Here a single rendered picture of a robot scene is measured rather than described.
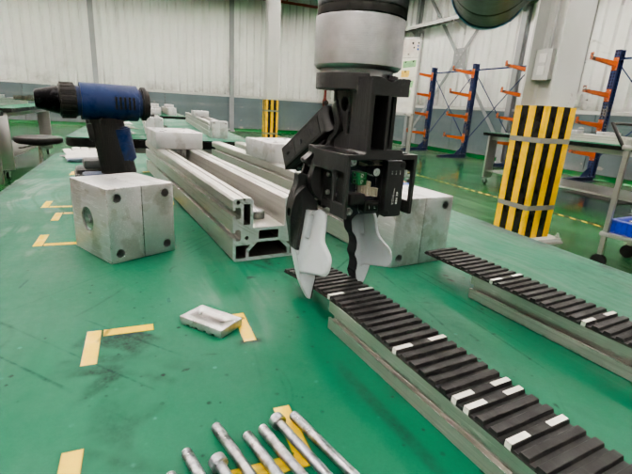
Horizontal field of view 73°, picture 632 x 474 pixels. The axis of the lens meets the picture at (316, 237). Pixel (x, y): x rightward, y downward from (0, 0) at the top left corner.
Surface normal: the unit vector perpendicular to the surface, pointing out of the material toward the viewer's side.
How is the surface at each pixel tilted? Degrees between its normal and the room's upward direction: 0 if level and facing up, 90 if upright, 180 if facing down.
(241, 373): 0
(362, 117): 90
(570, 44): 90
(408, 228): 90
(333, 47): 90
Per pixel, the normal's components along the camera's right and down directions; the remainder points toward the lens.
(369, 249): -0.84, 0.26
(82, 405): 0.06, -0.95
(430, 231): 0.47, 0.29
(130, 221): 0.77, 0.23
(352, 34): -0.28, 0.27
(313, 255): -0.86, -0.07
